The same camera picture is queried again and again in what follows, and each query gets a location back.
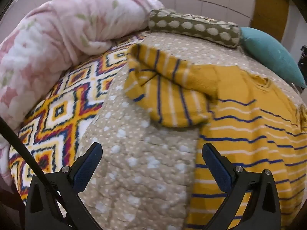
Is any beige dotted quilt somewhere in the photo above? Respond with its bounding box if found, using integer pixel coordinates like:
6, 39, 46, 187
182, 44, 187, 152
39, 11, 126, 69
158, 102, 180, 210
58, 30, 303, 230

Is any yellow striped sweater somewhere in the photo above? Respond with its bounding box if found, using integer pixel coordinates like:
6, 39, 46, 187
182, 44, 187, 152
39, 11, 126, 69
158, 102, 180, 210
123, 44, 307, 230

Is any teal cushion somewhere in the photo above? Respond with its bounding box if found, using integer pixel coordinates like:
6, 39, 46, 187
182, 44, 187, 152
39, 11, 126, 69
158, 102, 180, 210
240, 27, 307, 89

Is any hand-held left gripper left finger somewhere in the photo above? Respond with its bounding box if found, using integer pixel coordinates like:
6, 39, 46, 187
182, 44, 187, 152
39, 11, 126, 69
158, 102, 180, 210
25, 142, 103, 230

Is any geometric patterned blanket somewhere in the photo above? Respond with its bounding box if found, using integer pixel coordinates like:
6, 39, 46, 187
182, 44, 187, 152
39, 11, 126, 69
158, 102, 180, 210
8, 32, 149, 206

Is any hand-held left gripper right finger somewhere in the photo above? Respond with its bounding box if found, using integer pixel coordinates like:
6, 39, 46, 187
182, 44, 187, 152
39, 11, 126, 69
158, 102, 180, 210
202, 143, 281, 230

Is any olive pillow with white print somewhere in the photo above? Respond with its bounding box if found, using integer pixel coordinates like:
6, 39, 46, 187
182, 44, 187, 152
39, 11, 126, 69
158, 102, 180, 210
147, 8, 241, 49

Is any pink floral fleece blanket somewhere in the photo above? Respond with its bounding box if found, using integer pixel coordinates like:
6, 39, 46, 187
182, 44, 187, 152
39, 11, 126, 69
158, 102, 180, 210
0, 0, 166, 187

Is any black cable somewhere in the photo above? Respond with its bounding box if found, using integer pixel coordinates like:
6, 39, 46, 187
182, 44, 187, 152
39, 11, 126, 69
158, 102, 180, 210
0, 118, 75, 230

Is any wooden door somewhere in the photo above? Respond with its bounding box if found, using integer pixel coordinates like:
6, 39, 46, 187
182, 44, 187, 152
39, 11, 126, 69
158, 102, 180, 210
251, 0, 290, 41

